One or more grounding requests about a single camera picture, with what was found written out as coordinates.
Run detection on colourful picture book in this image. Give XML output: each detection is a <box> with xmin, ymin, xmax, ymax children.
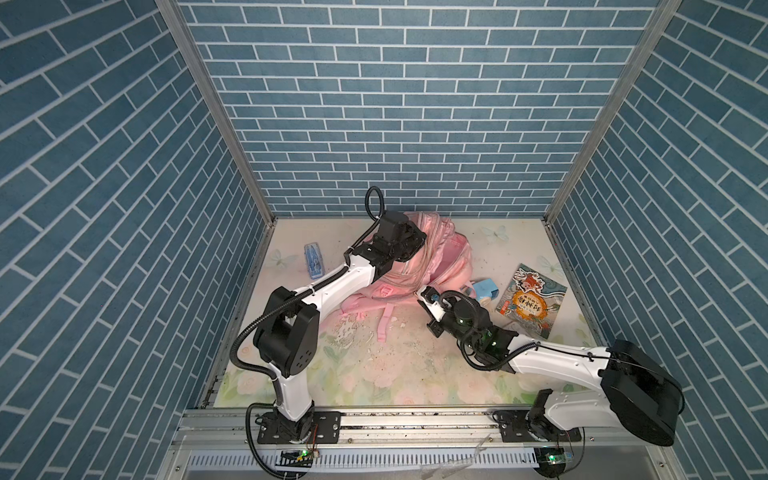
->
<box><xmin>495</xmin><ymin>264</ymin><xmax>567</xmax><ymax>340</ymax></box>

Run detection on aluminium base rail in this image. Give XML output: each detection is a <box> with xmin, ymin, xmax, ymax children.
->
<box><xmin>158</xmin><ymin>406</ymin><xmax>684</xmax><ymax>479</ymax></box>

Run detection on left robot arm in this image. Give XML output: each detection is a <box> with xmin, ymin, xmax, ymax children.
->
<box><xmin>230</xmin><ymin>211</ymin><xmax>427</xmax><ymax>443</ymax></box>

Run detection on blue clear pencil case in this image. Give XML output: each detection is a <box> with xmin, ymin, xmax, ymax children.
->
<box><xmin>304</xmin><ymin>242</ymin><xmax>325</xmax><ymax>280</ymax></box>

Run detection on pink student backpack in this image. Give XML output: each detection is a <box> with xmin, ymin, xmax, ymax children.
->
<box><xmin>339</xmin><ymin>211</ymin><xmax>473</xmax><ymax>343</ymax></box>

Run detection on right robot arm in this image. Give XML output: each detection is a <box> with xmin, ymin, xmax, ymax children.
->
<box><xmin>417</xmin><ymin>287</ymin><xmax>685</xmax><ymax>447</ymax></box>

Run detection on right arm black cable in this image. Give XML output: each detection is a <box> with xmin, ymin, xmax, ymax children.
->
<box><xmin>440</xmin><ymin>290</ymin><xmax>613</xmax><ymax>373</ymax></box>

